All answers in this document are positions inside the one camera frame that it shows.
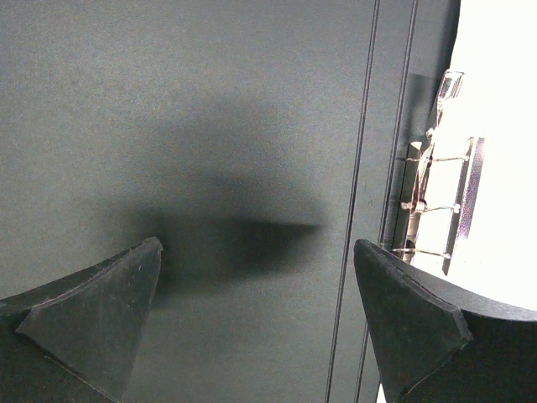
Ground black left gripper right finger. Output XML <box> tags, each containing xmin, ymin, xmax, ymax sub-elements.
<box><xmin>354</xmin><ymin>239</ymin><xmax>536</xmax><ymax>403</ymax></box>

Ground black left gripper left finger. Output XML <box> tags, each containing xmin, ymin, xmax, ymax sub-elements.
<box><xmin>1</xmin><ymin>238</ymin><xmax>163</xmax><ymax>402</ymax></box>

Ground white paper sheets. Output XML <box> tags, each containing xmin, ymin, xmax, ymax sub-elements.
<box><xmin>411</xmin><ymin>1</ymin><xmax>536</xmax><ymax>313</ymax></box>

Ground white folder black inside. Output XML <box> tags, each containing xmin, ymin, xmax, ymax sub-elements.
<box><xmin>1</xmin><ymin>1</ymin><xmax>461</xmax><ymax>402</ymax></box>

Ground metal folder clip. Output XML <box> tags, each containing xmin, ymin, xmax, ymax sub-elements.
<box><xmin>390</xmin><ymin>70</ymin><xmax>486</xmax><ymax>275</ymax></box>

